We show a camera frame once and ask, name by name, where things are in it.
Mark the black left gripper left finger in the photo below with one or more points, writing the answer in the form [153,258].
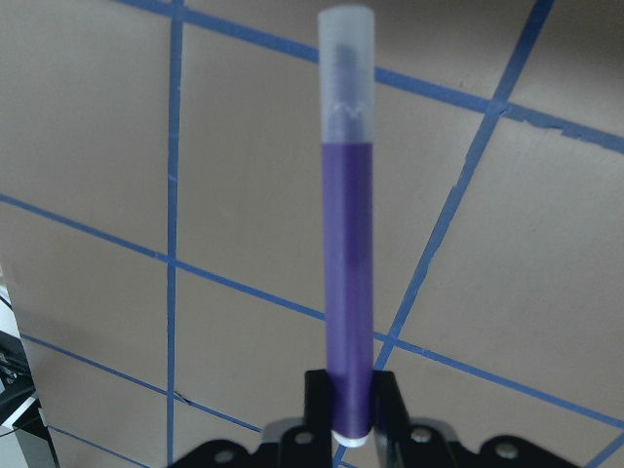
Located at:
[290,442]

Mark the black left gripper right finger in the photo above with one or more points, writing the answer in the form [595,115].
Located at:
[405,441]

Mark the purple pen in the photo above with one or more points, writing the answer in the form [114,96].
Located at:
[346,67]

